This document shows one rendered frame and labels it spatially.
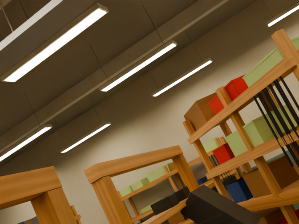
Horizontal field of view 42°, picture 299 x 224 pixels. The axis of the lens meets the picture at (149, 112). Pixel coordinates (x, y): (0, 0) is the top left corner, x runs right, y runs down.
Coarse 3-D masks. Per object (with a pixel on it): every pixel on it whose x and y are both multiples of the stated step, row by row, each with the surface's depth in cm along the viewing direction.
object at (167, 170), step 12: (204, 144) 903; (216, 144) 891; (168, 168) 939; (144, 180) 979; (156, 180) 940; (180, 180) 968; (204, 180) 918; (120, 192) 990; (132, 192) 970; (228, 192) 880; (132, 204) 1018; (144, 216) 952; (180, 216) 928
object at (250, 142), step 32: (256, 64) 317; (288, 64) 269; (224, 96) 371; (256, 96) 391; (192, 128) 470; (224, 128) 479; (256, 128) 346; (288, 128) 296; (224, 160) 422; (256, 160) 359; (288, 160) 310; (224, 192) 453; (256, 192) 396; (288, 192) 334
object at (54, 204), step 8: (48, 192) 142; (56, 192) 146; (32, 200) 144; (40, 200) 143; (48, 200) 142; (56, 200) 143; (64, 200) 147; (40, 208) 143; (48, 208) 142; (56, 208) 141; (64, 208) 145; (40, 216) 143; (48, 216) 142; (56, 216) 140; (64, 216) 143; (72, 216) 146
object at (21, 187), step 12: (48, 168) 149; (0, 180) 126; (12, 180) 130; (24, 180) 135; (36, 180) 140; (48, 180) 145; (0, 192) 124; (12, 192) 128; (24, 192) 132; (36, 192) 137; (0, 204) 122; (12, 204) 133
